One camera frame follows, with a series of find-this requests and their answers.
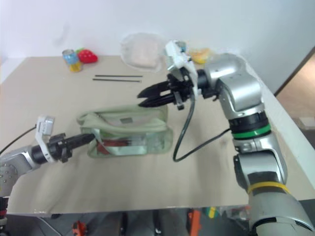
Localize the green clear zip pouch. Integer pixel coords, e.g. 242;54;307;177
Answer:
76;104;174;159

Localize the yellow bread toy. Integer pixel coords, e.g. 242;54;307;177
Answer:
188;48;213;65

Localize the orange black tool under table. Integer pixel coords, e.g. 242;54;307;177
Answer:
188;208;202;236

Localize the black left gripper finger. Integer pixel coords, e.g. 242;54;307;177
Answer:
66;138;95;150
65;133;95;145

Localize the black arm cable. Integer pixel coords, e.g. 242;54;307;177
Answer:
172;94;233;163
0;126;38;153

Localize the orange toy under table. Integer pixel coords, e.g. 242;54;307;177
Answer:
71;220;87;236

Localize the red strawberry plush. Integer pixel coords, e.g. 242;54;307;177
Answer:
74;47;98;64

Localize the red item inside pouch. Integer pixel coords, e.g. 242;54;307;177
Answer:
96;138;130;154

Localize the clear bag with white contents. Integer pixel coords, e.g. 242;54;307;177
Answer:
120;32;166;72

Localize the white box on floor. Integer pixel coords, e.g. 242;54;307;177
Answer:
298;118;315;130

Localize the small printed tin can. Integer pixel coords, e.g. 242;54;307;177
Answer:
62;49;79;65

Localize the green yellow item under table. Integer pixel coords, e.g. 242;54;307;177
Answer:
206;206;222;220

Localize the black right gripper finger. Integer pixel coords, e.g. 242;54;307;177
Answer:
138;93;177;108
136;82;171;99

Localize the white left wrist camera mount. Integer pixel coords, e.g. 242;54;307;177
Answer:
35;115;56;163

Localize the thin black stick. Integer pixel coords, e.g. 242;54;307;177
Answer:
95;74;143;78
92;78;142;84

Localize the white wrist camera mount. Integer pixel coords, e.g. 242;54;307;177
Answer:
164;40;199;95
35;115;56;163

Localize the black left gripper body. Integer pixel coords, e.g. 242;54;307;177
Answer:
47;133;73;164

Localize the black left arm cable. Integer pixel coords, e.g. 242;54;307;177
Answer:
0;126;38;153

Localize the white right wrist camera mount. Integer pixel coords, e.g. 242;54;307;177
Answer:
164;40;199;95

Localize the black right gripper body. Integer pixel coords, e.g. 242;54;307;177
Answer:
167;70;197;111

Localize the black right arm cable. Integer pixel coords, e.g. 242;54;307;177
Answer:
172;94;233;163

